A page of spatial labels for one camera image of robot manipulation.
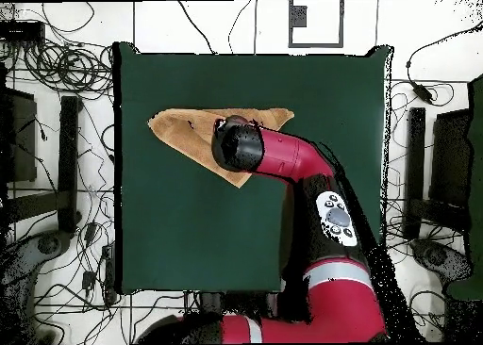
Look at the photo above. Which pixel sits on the black stand bar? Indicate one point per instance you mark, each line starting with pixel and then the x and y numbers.
pixel 415 164
pixel 68 152

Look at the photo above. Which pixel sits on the green cloth sheet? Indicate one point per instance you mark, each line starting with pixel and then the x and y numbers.
pixel 477 171

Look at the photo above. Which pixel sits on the grey square frame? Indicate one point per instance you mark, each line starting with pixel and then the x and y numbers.
pixel 298 17

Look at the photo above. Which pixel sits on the dark green table cloth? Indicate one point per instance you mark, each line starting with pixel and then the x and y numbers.
pixel 188 228

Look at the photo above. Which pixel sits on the black box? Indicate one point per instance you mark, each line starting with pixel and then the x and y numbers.
pixel 19 32

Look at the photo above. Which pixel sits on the dark wheeled stand foot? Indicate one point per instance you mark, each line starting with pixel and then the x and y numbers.
pixel 436 254
pixel 49 244

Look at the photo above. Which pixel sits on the black power adapter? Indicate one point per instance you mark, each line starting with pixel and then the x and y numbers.
pixel 422 92

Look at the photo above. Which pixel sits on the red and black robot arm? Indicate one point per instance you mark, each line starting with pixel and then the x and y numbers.
pixel 286 156

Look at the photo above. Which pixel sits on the tan terry towel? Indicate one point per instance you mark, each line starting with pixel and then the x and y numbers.
pixel 177 130

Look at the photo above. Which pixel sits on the black power strip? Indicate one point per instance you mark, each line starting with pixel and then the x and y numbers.
pixel 108 269

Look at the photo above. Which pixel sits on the small black adapter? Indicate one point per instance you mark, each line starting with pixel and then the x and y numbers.
pixel 88 280

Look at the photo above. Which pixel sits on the black panel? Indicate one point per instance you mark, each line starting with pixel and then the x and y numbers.
pixel 19 134
pixel 451 152

